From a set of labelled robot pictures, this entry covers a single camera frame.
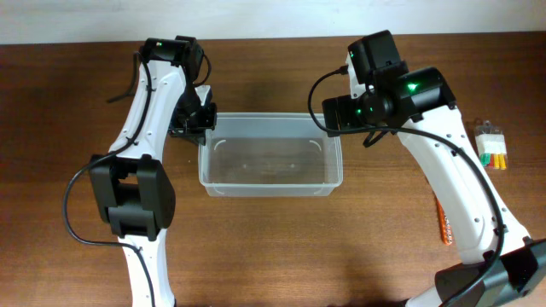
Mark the clear plastic container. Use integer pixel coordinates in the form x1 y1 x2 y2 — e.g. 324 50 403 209
198 113 344 197

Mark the clear bag of wall plugs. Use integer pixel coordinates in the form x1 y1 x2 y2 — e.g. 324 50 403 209
474 121 508 171

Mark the orange bit holder strip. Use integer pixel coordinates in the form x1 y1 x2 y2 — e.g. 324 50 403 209
434 197 453 246

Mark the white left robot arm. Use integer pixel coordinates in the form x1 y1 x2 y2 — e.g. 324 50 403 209
61 36 218 306

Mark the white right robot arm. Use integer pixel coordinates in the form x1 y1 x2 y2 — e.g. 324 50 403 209
318 31 545 306

